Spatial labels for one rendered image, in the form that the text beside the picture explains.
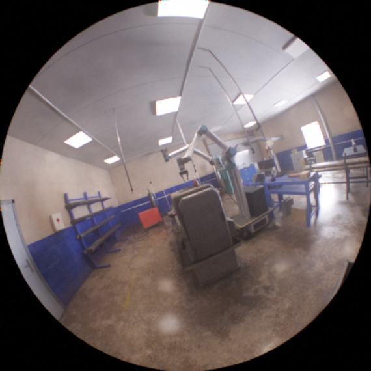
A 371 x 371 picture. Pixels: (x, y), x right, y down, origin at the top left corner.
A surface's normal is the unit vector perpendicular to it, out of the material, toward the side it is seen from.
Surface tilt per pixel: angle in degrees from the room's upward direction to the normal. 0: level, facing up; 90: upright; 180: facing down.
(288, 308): 0
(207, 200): 90
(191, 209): 90
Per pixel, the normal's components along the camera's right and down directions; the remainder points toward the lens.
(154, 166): 0.17, -0.02
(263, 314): -0.33, -0.94
